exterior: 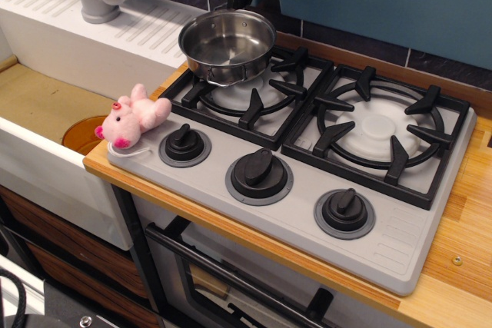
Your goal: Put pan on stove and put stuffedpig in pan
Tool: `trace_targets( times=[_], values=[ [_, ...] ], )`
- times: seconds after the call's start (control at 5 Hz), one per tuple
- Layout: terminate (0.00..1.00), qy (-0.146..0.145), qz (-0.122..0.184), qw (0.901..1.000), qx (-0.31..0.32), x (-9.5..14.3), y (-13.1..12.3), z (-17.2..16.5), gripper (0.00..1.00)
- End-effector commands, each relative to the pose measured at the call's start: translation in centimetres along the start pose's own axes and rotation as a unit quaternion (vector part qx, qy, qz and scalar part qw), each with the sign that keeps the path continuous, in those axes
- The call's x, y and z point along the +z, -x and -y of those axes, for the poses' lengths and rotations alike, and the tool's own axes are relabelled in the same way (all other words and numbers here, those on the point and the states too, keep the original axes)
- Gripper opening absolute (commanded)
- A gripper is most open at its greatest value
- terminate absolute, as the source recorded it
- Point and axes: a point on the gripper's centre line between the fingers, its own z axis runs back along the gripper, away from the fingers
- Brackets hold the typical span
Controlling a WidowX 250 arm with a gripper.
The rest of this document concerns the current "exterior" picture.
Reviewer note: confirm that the orange sink drain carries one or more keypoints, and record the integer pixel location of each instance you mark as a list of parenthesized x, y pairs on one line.
[(81, 137)]

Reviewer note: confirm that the black middle stove knob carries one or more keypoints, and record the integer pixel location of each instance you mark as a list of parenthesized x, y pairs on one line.
[(259, 179)]

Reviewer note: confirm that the black right stove knob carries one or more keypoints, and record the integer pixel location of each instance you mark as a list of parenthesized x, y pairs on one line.
[(344, 214)]

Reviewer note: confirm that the black burner grate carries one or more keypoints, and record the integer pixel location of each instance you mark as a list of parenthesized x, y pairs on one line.
[(261, 111), (396, 139)]

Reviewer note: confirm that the pink stuffed pig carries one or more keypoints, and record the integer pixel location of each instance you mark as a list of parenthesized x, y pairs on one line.
[(132, 116)]

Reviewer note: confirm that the black left stove knob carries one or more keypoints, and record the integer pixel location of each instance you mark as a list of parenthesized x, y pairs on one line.
[(184, 147)]

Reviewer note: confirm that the grey toy stove top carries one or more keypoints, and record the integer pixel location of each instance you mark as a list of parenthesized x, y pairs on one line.
[(392, 255)]

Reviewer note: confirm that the black stove knob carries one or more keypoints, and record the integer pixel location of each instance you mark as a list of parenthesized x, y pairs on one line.
[(184, 147), (344, 214), (259, 179)]

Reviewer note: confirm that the black right burner grate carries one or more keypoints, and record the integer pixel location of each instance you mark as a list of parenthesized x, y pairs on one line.
[(396, 139)]

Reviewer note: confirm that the wooden drawer front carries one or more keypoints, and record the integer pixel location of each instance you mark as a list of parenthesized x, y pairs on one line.
[(96, 271)]

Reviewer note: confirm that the stainless steel pan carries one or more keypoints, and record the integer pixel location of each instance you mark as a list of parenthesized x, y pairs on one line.
[(228, 47)]

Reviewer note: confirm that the white toy sink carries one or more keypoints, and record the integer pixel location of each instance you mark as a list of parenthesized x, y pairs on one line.
[(59, 69)]

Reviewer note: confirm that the oven door with handle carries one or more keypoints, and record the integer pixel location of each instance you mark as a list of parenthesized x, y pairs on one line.
[(220, 283)]

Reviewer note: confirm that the black left burner grate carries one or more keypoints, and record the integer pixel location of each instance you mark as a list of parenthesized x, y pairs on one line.
[(261, 111)]

